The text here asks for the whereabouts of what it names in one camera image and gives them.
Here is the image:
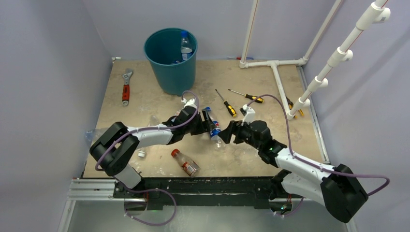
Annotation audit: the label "teal plastic bin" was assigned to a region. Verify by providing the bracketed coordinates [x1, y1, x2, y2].
[144, 28, 198, 96]

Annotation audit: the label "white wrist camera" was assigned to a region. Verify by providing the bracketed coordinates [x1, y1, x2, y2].
[181, 98, 198, 109]
[240, 104, 255, 125]

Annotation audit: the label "clear bottle red white label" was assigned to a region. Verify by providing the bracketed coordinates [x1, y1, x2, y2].
[171, 111, 180, 123]

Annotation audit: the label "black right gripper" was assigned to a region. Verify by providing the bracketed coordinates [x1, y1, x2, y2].
[218, 118, 262, 150]

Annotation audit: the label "yellow handled pliers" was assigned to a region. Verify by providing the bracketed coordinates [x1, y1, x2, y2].
[286, 97, 305, 117]

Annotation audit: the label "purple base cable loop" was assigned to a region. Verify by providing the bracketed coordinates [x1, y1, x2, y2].
[121, 182, 178, 227]

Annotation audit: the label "clear bottle at left edge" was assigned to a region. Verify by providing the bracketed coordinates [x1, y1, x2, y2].
[85, 128, 108, 143]

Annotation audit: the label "red cap small bottle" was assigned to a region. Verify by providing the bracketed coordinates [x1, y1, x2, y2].
[171, 149, 200, 177]

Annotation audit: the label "red handled adjustable wrench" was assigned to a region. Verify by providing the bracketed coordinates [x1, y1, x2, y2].
[122, 69, 133, 106]

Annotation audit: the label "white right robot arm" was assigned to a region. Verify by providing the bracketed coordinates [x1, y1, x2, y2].
[218, 120, 368, 223]

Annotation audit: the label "red blue pen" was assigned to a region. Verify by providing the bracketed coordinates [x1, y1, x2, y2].
[227, 57, 254, 60]

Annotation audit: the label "white PVC pipe frame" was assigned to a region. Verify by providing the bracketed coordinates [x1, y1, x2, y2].
[239, 0, 392, 121]

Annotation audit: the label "black metal base frame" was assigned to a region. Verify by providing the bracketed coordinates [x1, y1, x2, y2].
[67, 176, 305, 212]

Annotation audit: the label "Pepsi bottle blue cap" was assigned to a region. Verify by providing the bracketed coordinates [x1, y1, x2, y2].
[180, 30, 193, 61]

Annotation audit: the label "long yellow black screwdriver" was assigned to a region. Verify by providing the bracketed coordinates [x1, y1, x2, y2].
[228, 89, 264, 103]

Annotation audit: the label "clear bottle white cap left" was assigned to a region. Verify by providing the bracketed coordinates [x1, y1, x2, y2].
[137, 115, 161, 159]

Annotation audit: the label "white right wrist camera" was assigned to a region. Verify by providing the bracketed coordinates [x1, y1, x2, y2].
[240, 104, 255, 125]

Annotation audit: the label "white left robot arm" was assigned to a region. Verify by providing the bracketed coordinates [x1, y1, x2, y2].
[89, 106, 216, 198]

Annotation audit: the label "short yellow black screwdriver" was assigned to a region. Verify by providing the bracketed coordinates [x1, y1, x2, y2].
[215, 89, 237, 117]

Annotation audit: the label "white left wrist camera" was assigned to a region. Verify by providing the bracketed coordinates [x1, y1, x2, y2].
[181, 98, 198, 109]

